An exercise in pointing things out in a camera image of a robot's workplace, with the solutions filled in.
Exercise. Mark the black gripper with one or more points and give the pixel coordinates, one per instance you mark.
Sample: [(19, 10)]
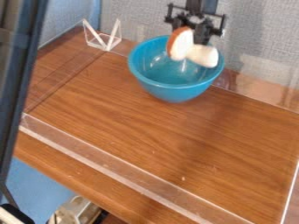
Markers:
[(200, 17)]

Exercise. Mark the brown white plush mushroom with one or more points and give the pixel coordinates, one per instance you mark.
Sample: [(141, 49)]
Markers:
[(181, 49)]

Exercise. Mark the dark robot arm link foreground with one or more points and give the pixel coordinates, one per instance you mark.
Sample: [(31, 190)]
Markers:
[(21, 18)]

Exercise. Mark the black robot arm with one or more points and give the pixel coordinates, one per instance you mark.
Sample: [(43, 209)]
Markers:
[(198, 15)]

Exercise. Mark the blue bowl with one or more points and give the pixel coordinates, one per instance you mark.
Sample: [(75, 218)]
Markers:
[(172, 81)]

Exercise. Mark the clear acrylic back barrier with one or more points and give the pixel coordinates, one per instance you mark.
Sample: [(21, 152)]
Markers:
[(242, 84)]

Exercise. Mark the clear acrylic barrier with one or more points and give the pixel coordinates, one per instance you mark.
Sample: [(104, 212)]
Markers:
[(168, 194), (242, 84)]

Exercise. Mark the clear acrylic front barrier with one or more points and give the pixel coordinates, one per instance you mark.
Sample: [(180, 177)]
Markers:
[(168, 194)]

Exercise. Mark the grey metal box under table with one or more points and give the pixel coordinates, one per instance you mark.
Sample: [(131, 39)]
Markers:
[(76, 211)]

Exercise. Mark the clear acrylic corner bracket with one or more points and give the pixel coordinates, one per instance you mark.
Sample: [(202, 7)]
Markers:
[(100, 40)]

